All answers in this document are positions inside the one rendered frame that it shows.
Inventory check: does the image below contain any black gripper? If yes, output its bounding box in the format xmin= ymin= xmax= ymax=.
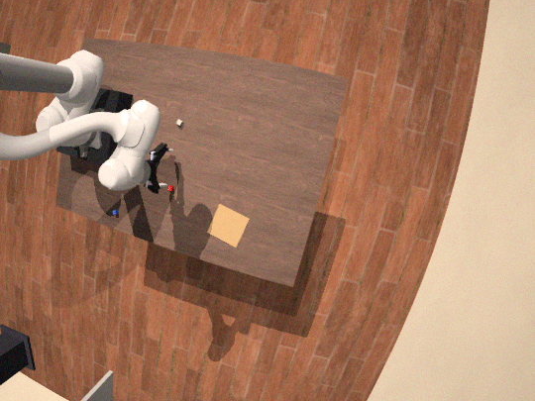
xmin=144 ymin=143 xmax=174 ymax=194

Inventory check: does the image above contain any tan square mat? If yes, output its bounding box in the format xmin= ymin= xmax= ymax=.
xmin=207 ymin=204 xmax=250 ymax=248

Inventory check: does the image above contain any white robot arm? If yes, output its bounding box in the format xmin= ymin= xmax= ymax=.
xmin=0 ymin=50 xmax=161 ymax=190

